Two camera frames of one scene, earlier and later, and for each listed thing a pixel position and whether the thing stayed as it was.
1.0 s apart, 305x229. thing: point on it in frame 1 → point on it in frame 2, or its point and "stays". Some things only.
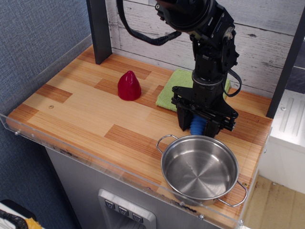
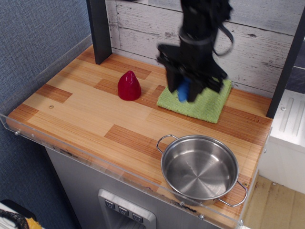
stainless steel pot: (200, 169) stays
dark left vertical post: (97, 16) stays
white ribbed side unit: (283, 161) stays
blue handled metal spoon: (198, 125) → (183, 89)
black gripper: (205, 98) → (193, 59)
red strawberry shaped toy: (129, 88) stays
